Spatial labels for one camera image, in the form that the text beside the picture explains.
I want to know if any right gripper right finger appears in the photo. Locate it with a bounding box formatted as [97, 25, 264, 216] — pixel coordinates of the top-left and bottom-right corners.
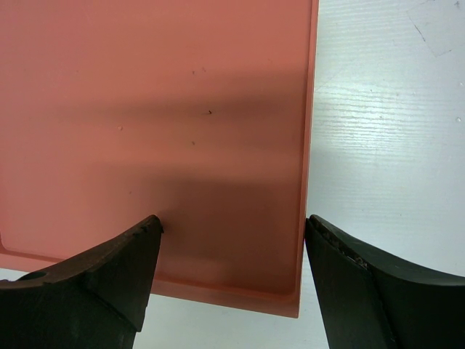
[305, 215, 464, 348]

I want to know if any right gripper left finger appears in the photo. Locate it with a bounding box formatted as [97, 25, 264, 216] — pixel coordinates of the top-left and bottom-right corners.
[1, 215, 163, 348]

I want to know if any red drawer box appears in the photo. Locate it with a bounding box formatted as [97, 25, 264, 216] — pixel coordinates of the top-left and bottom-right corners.
[1, 1, 318, 318]

